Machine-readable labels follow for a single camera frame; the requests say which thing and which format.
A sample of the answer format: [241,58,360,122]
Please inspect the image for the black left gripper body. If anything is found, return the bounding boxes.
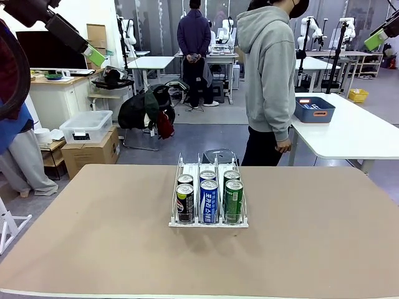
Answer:
[45,12,90,54]

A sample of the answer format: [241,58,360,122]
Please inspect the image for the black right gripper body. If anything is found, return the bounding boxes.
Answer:
[370,12,399,39]

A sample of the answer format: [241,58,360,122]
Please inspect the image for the blue plastic basket orange trim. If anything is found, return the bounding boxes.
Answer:
[294,97,337,124]

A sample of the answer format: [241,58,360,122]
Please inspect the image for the person's right forearm grey sleeve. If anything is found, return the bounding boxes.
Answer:
[264,87,297,143]

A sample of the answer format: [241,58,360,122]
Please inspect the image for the black beverage can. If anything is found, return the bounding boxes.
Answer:
[176,173,194,187]
[176,183,195,225]

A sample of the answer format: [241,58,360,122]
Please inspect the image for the blue beverage can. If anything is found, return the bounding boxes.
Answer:
[199,169,218,183]
[199,179,219,224]

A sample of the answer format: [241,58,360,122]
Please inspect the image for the green beverage can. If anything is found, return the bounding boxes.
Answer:
[224,179,244,224]
[223,169,241,184]

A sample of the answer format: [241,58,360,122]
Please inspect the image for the person's right hand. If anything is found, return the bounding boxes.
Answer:
[276,139,292,154]

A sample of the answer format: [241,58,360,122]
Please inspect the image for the stacked cardboard boxes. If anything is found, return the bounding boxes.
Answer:
[86,23,108,70]

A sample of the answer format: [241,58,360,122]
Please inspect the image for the black computer monitor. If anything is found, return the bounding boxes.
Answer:
[15,30,88,71]

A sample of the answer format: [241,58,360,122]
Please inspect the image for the black tripod stand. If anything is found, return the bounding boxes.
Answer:
[325,18,350,94]

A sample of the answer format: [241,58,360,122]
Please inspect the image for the white cabinet wooden top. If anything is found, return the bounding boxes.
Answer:
[29,68,103,130]

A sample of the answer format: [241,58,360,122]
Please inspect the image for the yellow plastic basket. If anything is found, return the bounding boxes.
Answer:
[348,88,370,103]

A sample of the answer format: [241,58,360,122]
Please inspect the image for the white background desk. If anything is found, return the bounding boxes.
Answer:
[127,55,175,94]

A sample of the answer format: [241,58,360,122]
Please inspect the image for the clear plastic storage bin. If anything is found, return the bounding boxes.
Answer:
[59,110,113,145]

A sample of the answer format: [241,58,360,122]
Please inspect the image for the dark jacket on chair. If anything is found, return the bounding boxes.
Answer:
[117,83,175,140]

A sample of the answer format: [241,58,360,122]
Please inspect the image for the red bag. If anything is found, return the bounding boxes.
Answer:
[156,110,175,140]

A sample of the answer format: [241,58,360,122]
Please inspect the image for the large cardboard box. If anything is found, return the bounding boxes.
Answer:
[60,126,121,180]

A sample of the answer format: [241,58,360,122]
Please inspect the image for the white table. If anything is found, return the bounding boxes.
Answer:
[288,92,399,174]

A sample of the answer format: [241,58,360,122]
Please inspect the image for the small wooden shelf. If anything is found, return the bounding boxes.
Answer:
[34,127,68,181]

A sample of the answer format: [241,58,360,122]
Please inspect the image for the person in purple hoodie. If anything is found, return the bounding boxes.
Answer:
[176,0,219,109]

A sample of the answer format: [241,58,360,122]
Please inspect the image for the person in grey hoodie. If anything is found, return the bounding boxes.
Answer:
[236,0,310,168]

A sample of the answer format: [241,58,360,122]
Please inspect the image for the person in grey trousers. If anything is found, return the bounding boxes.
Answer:
[0,18,59,199]

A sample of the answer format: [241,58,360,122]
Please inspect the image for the black stool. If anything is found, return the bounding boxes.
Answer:
[201,149,239,165]

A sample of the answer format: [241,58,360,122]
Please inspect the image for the white metal stand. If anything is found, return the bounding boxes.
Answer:
[0,196,33,255]

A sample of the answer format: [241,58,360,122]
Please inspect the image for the black corrugated hose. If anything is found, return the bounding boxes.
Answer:
[0,27,31,121]

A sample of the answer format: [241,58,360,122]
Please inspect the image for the white wire can dispenser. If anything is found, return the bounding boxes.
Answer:
[168,152,250,229]

